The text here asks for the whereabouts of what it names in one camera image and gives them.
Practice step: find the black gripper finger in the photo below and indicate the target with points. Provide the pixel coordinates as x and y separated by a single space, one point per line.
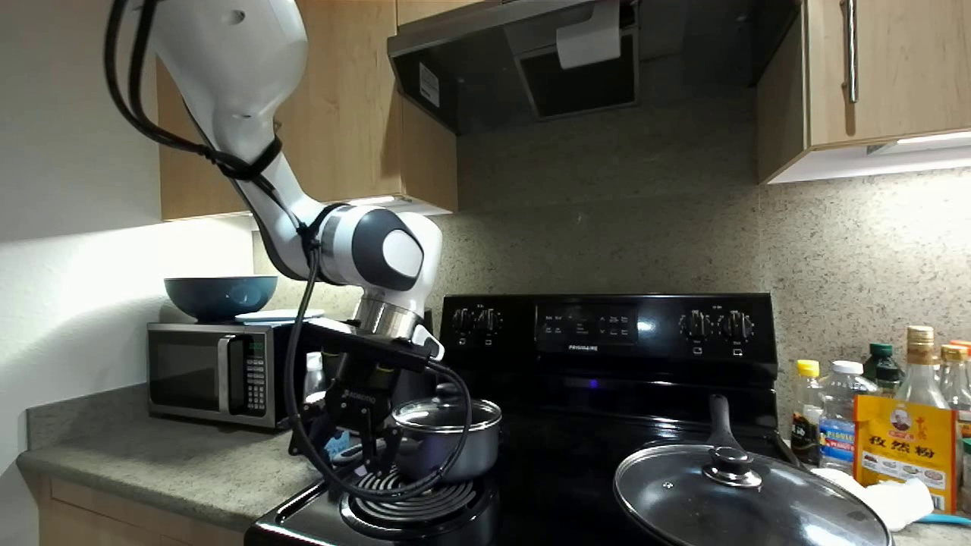
337 425
384 431

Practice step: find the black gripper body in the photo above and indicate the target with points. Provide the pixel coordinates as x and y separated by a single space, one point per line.
375 385

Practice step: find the glass pot lid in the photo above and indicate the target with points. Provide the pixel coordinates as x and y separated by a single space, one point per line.
451 414

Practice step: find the small grey cooking pot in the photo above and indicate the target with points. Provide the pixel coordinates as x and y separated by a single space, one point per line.
456 450

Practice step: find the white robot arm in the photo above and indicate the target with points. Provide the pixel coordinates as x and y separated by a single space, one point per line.
232 72

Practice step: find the blue white canister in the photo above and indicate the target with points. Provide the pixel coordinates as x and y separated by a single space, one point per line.
345 445

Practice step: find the coil stove burner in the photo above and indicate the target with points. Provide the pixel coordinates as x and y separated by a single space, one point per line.
405 503

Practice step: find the white flat plate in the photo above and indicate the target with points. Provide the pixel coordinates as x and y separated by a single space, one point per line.
270 317

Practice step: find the silver microwave oven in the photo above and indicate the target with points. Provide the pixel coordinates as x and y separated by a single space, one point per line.
192 373

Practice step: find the blue bowl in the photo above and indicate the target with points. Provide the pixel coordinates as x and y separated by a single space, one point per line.
217 295

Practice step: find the wooden base cabinet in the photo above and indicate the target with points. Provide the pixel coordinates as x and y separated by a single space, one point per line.
123 516

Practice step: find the black electric stove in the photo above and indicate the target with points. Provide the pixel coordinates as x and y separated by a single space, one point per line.
608 328

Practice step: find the black frying pan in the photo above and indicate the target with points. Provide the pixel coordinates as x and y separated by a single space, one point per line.
722 420

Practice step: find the large glass pan lid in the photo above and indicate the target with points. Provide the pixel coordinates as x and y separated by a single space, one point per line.
729 504

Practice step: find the white paper tag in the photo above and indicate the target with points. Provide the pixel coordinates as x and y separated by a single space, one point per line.
591 41

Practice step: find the dark bottle yellow cap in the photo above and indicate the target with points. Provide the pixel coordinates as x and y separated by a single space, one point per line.
806 425

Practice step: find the clear bottle white cap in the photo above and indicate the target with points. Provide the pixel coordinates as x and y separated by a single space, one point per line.
838 414

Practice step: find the dark range hood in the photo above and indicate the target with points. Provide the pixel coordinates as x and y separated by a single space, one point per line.
686 41

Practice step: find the bottle with green cap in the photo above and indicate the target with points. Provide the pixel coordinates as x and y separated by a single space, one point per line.
884 365

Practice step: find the white paper towel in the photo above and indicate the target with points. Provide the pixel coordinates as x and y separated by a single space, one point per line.
891 500

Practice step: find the clear bottle tan cap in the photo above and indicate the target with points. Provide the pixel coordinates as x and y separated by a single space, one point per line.
921 373

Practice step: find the teal utensil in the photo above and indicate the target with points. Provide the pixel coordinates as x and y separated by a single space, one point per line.
951 519

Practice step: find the bottle with orange cap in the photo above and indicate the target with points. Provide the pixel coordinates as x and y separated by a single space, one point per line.
956 380

